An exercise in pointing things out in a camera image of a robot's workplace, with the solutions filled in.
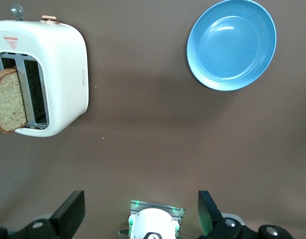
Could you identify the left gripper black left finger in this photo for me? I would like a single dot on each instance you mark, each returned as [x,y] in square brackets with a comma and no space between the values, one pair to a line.
[68,211]

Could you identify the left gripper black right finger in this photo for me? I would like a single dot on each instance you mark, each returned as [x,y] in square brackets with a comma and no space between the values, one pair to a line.
[207,211]

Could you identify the brown bread slice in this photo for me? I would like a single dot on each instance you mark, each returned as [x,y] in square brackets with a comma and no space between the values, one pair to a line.
[8,99]

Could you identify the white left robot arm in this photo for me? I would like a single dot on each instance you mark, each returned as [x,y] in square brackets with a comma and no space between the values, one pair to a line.
[152,221]

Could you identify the blue plate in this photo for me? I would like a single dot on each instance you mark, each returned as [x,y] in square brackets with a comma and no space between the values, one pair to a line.
[230,49]

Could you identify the white toaster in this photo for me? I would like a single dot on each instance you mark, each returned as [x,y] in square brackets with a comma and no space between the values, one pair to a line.
[63,74]

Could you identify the copper toaster lever knob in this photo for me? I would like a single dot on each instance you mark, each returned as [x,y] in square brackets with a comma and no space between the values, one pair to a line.
[50,20]

